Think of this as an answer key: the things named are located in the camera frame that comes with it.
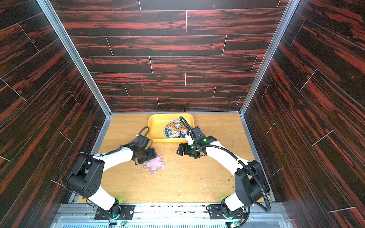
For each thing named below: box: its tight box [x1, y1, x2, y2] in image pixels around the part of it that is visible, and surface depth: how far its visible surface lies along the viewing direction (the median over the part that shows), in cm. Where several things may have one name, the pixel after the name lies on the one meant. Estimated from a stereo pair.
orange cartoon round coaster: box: [164, 119, 188, 139], surface depth 107 cm
